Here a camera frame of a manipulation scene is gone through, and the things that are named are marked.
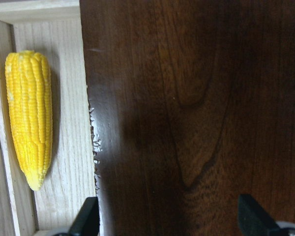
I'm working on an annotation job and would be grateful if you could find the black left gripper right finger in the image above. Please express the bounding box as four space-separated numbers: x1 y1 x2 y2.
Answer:
237 194 295 236

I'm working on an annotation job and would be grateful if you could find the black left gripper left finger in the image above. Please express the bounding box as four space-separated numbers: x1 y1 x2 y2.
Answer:
51 197 100 236

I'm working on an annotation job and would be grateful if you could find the yellow corn cob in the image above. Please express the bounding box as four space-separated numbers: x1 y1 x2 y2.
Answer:
5 50 53 191

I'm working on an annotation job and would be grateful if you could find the wooden drawer with white handle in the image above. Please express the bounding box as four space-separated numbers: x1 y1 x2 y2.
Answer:
0 0 95 236

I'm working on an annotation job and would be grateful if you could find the dark wooden drawer cabinet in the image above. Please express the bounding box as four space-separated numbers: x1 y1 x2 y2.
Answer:
80 0 295 236

